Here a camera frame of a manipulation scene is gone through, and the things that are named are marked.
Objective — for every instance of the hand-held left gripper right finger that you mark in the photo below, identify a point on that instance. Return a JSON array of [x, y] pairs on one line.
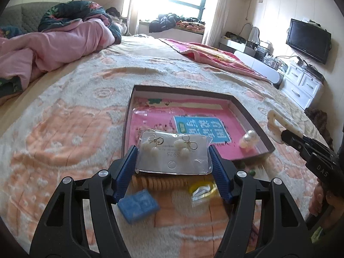
[[220, 172]]

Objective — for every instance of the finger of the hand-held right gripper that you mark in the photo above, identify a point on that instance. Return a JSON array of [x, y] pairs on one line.
[[293, 136], [299, 147]]

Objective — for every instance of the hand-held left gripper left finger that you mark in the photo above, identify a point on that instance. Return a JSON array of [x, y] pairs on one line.
[[126, 174]]

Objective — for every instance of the yellow hair clip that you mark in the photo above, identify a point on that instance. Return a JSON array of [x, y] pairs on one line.
[[203, 192]]

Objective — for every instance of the orange comb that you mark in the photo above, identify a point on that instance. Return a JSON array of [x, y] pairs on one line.
[[156, 184]]

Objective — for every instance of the small blue box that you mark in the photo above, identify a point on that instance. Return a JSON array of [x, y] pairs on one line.
[[138, 207]]

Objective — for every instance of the pearl bow earrings card packet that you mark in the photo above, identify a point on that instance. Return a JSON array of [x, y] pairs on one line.
[[172, 158]]

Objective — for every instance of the cardboard box with pink lining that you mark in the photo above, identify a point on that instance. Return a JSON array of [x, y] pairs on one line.
[[215, 118]]

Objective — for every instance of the person's right hand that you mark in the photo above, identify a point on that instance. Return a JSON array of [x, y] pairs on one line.
[[319, 194]]

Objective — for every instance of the brown cloth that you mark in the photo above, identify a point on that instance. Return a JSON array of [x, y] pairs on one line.
[[318, 121]]

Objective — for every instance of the large pearl hair accessory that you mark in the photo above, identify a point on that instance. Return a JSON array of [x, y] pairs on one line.
[[248, 139]]

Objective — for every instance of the white drawer cabinet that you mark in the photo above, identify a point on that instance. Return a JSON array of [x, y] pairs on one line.
[[301, 86]]

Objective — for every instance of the clear plastic bag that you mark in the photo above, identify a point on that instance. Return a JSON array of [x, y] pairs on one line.
[[150, 115]]

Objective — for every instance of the black set-top box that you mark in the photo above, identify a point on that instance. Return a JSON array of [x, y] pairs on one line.
[[313, 71]]

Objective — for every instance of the white bench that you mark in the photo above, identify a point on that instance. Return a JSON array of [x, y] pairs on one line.
[[258, 64]]

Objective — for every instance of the black television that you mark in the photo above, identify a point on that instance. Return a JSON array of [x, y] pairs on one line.
[[307, 40]]

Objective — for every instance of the cluttered white desk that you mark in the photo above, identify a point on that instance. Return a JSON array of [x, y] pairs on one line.
[[236, 44]]

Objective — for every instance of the pink printed blanket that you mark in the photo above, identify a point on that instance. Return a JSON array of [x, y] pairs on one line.
[[215, 56]]

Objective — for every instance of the cream curtain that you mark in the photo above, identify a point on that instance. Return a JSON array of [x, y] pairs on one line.
[[217, 13]]

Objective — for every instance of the pink quilt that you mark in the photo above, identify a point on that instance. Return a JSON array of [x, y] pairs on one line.
[[53, 45]]

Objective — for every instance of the patterned windowsill cloth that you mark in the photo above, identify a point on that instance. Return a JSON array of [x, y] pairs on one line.
[[190, 25]]

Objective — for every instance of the dark clothes pile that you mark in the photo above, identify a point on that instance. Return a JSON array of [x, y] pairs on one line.
[[164, 22]]

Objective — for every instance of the sheer white curtain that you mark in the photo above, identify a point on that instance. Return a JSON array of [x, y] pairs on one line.
[[131, 5]]

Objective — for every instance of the dark floral quilt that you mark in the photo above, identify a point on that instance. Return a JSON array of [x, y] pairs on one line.
[[70, 12]]

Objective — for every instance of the green quilted sofa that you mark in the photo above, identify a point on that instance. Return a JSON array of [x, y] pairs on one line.
[[24, 16]]

